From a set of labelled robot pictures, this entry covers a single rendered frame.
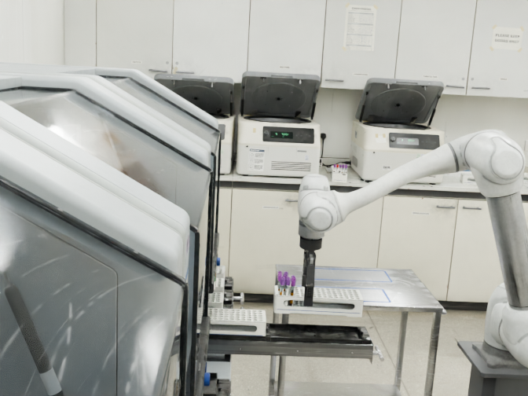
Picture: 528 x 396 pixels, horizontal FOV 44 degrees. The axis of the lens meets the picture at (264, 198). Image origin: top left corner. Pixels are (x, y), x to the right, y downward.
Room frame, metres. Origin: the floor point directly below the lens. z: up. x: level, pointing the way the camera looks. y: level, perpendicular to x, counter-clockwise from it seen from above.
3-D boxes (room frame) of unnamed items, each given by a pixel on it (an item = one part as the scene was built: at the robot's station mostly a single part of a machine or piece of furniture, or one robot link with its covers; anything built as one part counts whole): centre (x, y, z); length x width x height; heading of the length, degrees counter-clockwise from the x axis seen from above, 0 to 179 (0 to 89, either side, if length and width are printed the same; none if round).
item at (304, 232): (2.13, -0.17, 1.14); 0.09 x 0.09 x 0.06
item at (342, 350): (2.04, -0.06, 0.78); 0.73 x 0.14 x 0.09; 93
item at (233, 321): (2.03, 0.12, 0.83); 0.30 x 0.10 x 0.06; 93
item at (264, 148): (4.65, -0.07, 1.24); 0.62 x 0.56 x 0.69; 3
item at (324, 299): (2.13, -0.20, 0.89); 0.30 x 0.10 x 0.06; 92
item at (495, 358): (2.20, -0.88, 0.73); 0.22 x 0.18 x 0.06; 3
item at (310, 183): (2.12, -0.17, 1.25); 0.13 x 0.11 x 0.16; 1
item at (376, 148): (4.69, -0.92, 1.25); 0.62 x 0.56 x 0.69; 2
